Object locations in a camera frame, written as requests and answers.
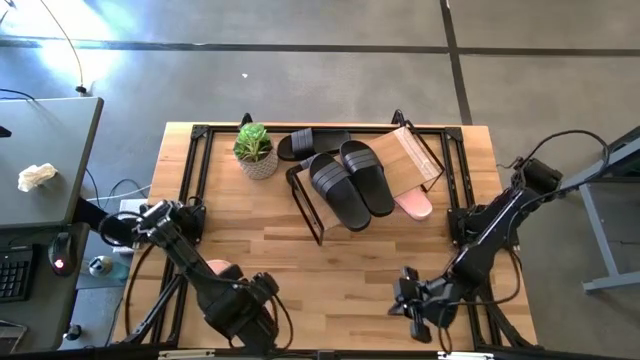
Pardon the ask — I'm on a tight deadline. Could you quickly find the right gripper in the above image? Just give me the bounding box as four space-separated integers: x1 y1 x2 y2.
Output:
388 267 464 344

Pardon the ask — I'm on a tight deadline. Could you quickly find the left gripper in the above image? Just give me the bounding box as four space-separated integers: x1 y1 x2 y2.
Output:
202 272 281 354

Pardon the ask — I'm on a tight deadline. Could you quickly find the pink rubber slide sandal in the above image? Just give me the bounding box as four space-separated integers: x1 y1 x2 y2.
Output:
206 258 232 276
393 187 434 222

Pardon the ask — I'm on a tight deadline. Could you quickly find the black rubber slide sandal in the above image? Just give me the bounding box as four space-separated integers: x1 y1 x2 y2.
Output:
339 139 396 218
308 152 372 232
277 127 351 162

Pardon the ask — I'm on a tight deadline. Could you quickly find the potted plant white patterned pot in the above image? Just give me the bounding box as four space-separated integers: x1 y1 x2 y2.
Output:
233 122 280 181

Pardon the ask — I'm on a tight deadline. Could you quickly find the silver round can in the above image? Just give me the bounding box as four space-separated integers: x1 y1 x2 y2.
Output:
88 254 114 279

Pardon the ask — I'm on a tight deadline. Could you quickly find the white power strip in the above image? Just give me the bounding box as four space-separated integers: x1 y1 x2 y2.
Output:
118 198 149 214

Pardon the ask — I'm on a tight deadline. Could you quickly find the black computer mouse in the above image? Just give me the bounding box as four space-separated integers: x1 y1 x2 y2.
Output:
48 231 78 277

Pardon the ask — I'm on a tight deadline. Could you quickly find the dark desk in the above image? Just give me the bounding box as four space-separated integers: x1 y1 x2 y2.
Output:
0 222 91 351

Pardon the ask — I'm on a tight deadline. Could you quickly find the grey metal table stand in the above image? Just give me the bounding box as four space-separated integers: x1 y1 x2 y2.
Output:
582 124 640 294

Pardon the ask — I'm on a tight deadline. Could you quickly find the black keyboard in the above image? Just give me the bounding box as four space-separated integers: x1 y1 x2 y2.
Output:
0 244 36 304

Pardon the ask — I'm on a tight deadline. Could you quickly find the laptop corner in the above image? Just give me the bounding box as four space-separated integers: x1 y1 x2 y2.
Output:
0 319 29 354

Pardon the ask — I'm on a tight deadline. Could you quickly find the crumpled white tissue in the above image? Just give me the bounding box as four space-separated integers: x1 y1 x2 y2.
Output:
17 162 59 194

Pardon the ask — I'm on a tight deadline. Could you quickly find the grey desk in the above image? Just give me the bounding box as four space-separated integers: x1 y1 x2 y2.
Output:
0 96 105 229

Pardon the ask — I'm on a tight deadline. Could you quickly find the silver bracket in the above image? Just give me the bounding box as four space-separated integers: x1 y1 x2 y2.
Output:
158 349 216 360
437 351 494 360

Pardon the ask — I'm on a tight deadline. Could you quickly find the wooden shelf black metal frame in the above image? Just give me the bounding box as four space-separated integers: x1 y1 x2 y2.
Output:
285 125 446 247

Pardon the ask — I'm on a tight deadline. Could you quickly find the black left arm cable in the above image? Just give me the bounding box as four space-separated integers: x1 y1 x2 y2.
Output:
98 209 151 250

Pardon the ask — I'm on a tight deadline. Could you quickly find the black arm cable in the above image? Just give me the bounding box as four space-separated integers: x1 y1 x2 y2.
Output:
98 209 151 250
499 128 611 211

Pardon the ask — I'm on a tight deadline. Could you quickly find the white cable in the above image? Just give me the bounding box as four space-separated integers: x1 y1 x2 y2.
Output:
84 167 151 201

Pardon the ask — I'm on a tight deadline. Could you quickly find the black aluminium rig frame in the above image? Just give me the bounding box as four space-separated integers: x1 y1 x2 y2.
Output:
119 109 539 351

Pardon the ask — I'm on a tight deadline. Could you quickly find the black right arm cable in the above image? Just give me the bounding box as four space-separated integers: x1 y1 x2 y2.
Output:
499 128 611 211

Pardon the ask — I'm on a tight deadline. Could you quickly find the thin black floor cable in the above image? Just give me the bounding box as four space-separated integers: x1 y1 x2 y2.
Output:
38 0 89 96

